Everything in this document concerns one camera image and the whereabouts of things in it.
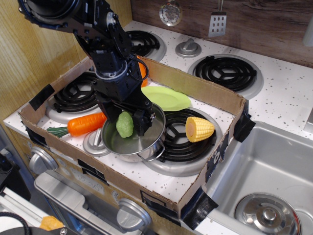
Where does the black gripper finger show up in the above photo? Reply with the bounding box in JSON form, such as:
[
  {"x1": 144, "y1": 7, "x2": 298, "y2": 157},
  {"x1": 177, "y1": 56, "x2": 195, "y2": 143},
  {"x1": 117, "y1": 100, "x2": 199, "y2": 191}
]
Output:
[
  {"x1": 133, "y1": 110, "x2": 156, "y2": 137},
  {"x1": 97, "y1": 99, "x2": 122, "y2": 122}
]

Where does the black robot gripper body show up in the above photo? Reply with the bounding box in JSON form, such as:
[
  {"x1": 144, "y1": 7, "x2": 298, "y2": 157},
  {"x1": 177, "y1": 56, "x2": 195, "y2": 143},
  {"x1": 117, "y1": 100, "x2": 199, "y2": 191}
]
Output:
[{"x1": 92, "y1": 62, "x2": 153, "y2": 113}]

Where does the green toy broccoli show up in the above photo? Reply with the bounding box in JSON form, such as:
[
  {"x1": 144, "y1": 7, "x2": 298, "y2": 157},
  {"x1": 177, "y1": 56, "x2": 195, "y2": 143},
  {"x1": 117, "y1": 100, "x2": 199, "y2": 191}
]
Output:
[{"x1": 115, "y1": 111, "x2": 134, "y2": 138}]

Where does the small steel pot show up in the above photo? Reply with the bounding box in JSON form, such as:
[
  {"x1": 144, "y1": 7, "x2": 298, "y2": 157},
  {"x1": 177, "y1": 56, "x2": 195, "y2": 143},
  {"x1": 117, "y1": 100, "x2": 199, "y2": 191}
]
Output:
[{"x1": 101, "y1": 104, "x2": 166, "y2": 162}]

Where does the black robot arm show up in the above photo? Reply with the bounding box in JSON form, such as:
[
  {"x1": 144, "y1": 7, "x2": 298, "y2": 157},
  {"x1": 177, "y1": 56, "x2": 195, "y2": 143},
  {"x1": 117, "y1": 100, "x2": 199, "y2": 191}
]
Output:
[{"x1": 19, "y1": 0, "x2": 155, "y2": 136}]

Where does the orange toy carrot tip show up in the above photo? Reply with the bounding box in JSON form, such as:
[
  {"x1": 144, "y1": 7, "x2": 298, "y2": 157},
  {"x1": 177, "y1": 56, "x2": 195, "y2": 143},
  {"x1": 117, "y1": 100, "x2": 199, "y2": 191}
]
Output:
[{"x1": 138, "y1": 63, "x2": 148, "y2": 88}]

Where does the green plastic plate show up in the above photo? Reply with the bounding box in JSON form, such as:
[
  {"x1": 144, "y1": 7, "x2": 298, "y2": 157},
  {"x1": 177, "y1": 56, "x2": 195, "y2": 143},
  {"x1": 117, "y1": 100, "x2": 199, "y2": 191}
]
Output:
[{"x1": 141, "y1": 86, "x2": 191, "y2": 111}]

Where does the orange toy carrot with leaves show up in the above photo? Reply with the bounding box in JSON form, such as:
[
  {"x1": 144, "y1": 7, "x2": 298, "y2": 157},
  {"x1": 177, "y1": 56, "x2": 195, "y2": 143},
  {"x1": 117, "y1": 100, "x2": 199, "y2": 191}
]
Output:
[{"x1": 47, "y1": 113, "x2": 107, "y2": 138}]

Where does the silver front stove knob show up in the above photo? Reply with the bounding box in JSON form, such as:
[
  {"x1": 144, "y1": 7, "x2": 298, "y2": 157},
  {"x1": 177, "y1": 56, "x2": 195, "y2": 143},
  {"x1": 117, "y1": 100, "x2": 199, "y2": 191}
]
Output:
[{"x1": 83, "y1": 128, "x2": 110, "y2": 157}]

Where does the silver stove knob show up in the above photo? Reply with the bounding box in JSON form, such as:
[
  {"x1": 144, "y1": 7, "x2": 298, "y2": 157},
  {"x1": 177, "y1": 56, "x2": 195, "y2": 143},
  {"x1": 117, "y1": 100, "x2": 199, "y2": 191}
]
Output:
[
  {"x1": 83, "y1": 128, "x2": 110, "y2": 157},
  {"x1": 175, "y1": 39, "x2": 201, "y2": 58}
]

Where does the front left stove burner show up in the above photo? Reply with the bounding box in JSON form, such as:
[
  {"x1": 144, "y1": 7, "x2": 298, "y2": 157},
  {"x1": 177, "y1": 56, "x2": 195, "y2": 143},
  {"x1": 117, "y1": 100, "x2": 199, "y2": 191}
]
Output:
[{"x1": 45, "y1": 71, "x2": 101, "y2": 124}]

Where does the stove burner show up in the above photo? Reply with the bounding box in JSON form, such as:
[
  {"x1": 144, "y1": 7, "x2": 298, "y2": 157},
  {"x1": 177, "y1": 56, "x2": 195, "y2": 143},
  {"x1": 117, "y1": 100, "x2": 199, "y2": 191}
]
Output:
[
  {"x1": 188, "y1": 54, "x2": 264, "y2": 100},
  {"x1": 127, "y1": 30, "x2": 167, "y2": 62},
  {"x1": 144, "y1": 108, "x2": 223, "y2": 177},
  {"x1": 45, "y1": 71, "x2": 101, "y2": 124}
]

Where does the back left stove burner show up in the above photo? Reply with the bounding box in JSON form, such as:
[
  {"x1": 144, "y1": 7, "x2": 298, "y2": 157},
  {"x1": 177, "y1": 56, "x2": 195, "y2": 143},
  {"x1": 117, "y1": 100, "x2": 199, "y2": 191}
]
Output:
[{"x1": 127, "y1": 30, "x2": 167, "y2": 62}]

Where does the front right stove burner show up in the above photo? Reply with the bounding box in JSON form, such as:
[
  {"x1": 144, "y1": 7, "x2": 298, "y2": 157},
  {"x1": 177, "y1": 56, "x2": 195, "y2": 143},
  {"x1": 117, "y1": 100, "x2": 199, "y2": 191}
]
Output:
[{"x1": 144, "y1": 108, "x2": 223, "y2": 177}]

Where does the yellow toy corn cob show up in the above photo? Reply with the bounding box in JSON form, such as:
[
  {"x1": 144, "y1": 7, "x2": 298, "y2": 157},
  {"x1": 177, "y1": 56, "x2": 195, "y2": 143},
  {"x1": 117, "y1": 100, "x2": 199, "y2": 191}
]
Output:
[{"x1": 185, "y1": 117, "x2": 215, "y2": 142}]

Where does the silver back stove knob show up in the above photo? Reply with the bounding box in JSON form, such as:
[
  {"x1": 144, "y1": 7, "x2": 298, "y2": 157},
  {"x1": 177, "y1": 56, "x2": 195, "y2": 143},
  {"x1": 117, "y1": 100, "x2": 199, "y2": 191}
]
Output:
[{"x1": 175, "y1": 39, "x2": 201, "y2": 58}]

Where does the hanging silver strainer ladle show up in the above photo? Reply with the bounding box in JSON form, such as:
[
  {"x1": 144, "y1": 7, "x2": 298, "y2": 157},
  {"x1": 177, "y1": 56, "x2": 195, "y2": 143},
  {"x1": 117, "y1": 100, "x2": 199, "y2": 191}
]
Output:
[{"x1": 159, "y1": 0, "x2": 182, "y2": 26}]

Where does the left oven knob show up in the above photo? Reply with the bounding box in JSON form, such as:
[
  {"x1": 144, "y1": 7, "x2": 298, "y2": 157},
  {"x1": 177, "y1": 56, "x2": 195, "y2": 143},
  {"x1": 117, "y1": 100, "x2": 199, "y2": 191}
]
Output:
[{"x1": 29, "y1": 146, "x2": 58, "y2": 175}]

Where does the oven knob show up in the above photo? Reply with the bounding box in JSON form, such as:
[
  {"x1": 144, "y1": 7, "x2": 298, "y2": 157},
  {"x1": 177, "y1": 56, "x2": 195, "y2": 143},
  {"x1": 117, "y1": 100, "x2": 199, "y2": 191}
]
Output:
[
  {"x1": 116, "y1": 198, "x2": 152, "y2": 232},
  {"x1": 29, "y1": 146, "x2": 58, "y2": 175}
]

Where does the brown cardboard fence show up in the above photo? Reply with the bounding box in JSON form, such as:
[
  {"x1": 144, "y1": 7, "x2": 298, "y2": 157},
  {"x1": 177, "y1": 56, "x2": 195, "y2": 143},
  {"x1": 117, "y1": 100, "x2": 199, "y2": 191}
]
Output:
[{"x1": 19, "y1": 58, "x2": 249, "y2": 235}]

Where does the right oven knob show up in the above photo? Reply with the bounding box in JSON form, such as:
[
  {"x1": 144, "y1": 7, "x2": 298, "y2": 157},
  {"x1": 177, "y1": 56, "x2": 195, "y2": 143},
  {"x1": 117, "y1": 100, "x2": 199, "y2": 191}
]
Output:
[{"x1": 116, "y1": 198, "x2": 152, "y2": 232}]

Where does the back right stove burner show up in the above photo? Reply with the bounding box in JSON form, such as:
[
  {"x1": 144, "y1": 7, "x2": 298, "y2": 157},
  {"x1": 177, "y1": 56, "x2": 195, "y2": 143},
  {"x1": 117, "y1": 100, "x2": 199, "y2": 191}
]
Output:
[{"x1": 188, "y1": 54, "x2": 264, "y2": 100}]

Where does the hanging silver slotted spatula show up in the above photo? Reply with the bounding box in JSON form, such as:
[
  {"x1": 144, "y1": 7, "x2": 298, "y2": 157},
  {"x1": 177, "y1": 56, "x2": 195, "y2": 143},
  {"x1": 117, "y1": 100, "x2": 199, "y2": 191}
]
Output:
[{"x1": 208, "y1": 0, "x2": 227, "y2": 38}]

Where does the yellow sponge piece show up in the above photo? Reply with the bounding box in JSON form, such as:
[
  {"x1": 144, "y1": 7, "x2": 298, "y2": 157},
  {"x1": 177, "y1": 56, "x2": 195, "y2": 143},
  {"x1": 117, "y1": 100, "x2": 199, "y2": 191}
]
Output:
[{"x1": 39, "y1": 215, "x2": 64, "y2": 231}]

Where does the steel sink basin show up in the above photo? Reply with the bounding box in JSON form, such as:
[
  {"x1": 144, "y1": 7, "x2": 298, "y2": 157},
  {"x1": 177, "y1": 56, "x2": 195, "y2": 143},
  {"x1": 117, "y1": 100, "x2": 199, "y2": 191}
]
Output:
[{"x1": 206, "y1": 122, "x2": 313, "y2": 235}]

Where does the steel pot lid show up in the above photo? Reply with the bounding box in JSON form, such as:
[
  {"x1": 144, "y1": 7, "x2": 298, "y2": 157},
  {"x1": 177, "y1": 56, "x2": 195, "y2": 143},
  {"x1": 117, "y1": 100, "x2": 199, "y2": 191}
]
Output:
[{"x1": 234, "y1": 193, "x2": 302, "y2": 235}]

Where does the silver oven door handle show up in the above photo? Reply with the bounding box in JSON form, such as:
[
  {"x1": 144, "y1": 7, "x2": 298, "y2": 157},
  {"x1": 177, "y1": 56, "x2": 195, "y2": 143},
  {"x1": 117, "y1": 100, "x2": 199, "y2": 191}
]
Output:
[{"x1": 34, "y1": 171, "x2": 128, "y2": 235}]

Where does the black cable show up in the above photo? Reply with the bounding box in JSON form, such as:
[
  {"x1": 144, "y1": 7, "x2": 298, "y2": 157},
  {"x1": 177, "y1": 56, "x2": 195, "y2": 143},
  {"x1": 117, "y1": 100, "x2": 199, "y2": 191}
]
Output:
[{"x1": 0, "y1": 211, "x2": 31, "y2": 235}]

